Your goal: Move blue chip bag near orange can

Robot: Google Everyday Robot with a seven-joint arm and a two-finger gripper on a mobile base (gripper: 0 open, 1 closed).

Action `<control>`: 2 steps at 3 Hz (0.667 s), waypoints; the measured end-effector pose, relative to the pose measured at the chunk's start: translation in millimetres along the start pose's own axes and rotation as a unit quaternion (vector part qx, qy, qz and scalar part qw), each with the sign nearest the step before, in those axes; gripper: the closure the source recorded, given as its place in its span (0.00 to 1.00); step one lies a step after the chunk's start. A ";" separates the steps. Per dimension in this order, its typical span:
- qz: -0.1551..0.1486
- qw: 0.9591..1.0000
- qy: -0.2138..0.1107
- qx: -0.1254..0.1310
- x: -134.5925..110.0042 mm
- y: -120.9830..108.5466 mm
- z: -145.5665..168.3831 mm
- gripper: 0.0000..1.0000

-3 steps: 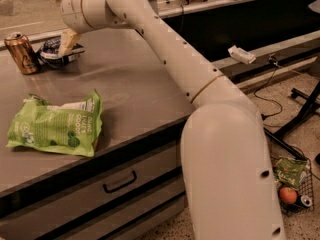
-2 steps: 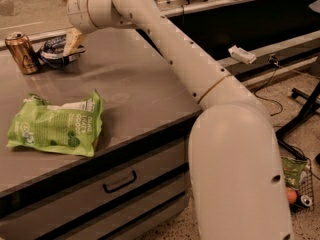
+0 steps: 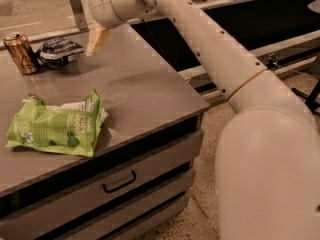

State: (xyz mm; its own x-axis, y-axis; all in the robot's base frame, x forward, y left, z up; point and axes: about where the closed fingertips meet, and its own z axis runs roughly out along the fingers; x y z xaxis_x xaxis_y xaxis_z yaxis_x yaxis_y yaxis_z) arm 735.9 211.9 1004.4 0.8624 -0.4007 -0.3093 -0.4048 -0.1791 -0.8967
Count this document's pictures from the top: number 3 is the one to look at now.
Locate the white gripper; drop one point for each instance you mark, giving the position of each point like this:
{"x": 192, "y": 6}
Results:
{"x": 100, "y": 4}

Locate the blue chip bag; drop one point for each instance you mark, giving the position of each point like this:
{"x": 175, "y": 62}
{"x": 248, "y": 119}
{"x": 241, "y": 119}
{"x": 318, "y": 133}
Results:
{"x": 58, "y": 52}

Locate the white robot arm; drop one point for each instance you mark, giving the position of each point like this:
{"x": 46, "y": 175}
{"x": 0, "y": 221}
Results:
{"x": 267, "y": 161}

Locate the orange soda can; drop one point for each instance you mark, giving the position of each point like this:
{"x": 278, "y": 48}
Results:
{"x": 22, "y": 53}

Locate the green chip bag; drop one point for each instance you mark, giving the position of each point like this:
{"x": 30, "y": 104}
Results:
{"x": 71, "y": 128}

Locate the grey drawer cabinet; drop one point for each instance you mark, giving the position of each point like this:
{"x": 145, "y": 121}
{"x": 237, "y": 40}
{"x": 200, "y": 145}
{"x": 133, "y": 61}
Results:
{"x": 129, "y": 187}

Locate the black stand base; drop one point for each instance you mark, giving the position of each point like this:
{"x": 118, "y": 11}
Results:
{"x": 311, "y": 100}

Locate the metal railing post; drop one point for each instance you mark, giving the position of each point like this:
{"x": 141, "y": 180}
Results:
{"x": 78, "y": 13}

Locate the black drawer handle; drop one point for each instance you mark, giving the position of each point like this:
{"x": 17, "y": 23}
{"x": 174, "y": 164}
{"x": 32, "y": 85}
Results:
{"x": 120, "y": 184}

